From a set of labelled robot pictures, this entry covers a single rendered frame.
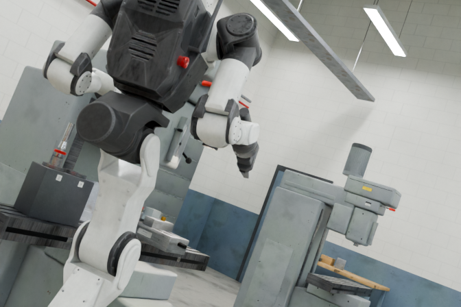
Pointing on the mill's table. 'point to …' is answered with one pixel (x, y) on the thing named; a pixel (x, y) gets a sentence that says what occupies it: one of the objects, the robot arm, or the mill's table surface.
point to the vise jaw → (157, 223)
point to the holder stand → (53, 194)
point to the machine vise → (160, 238)
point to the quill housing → (164, 134)
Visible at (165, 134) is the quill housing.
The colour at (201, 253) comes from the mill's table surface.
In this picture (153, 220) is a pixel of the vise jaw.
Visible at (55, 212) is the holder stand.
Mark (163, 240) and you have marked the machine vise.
